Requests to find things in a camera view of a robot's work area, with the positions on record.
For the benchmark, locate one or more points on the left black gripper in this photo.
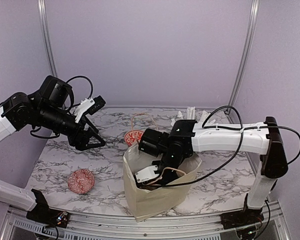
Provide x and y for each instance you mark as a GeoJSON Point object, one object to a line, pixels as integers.
{"type": "Point", "coordinates": [80, 142]}

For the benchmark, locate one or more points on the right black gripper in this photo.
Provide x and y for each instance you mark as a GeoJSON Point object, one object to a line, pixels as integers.
{"type": "Point", "coordinates": [165, 183]}

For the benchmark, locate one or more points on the beige paper bag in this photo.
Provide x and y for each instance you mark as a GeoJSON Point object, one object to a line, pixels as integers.
{"type": "Point", "coordinates": [158, 170]}

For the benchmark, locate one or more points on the brown cardboard cup carrier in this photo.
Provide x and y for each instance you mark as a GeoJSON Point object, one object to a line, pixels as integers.
{"type": "Point", "coordinates": [148, 187]}

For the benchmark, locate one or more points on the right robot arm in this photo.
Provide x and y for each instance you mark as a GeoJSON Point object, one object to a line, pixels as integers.
{"type": "Point", "coordinates": [261, 138]}

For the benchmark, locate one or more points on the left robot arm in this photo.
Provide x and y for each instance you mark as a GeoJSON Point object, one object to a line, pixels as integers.
{"type": "Point", "coordinates": [52, 107]}

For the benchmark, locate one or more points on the red floral small bowl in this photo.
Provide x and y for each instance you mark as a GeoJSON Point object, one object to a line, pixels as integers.
{"type": "Point", "coordinates": [132, 136]}

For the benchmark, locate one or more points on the red geometric patterned bowl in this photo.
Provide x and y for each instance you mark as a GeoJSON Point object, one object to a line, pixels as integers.
{"type": "Point", "coordinates": [81, 181]}

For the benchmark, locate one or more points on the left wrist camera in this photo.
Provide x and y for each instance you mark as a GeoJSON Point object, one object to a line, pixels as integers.
{"type": "Point", "coordinates": [88, 106]}

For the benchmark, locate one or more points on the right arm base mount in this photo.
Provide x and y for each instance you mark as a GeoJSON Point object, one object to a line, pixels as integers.
{"type": "Point", "coordinates": [243, 217]}

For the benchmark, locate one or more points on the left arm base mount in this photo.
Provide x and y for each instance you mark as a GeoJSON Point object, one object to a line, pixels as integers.
{"type": "Point", "coordinates": [42, 213]}

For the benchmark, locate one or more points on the aluminium front rail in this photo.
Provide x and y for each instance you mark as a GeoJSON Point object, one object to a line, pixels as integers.
{"type": "Point", "coordinates": [88, 226]}

